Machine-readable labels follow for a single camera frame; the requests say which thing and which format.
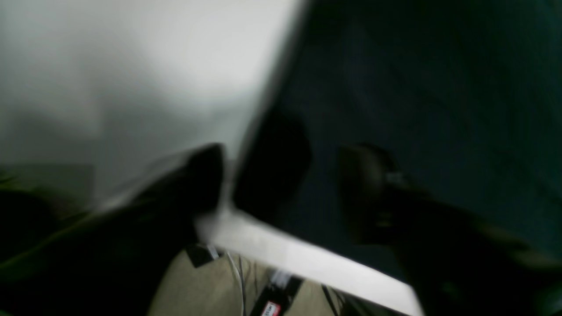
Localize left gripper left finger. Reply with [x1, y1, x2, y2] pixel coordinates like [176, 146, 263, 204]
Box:
[132, 143, 223, 219]

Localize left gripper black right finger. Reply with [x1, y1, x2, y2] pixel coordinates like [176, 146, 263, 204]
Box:
[233, 110, 312, 223]

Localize black T-shirt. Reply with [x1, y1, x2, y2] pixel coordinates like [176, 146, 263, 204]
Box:
[233, 0, 562, 281]

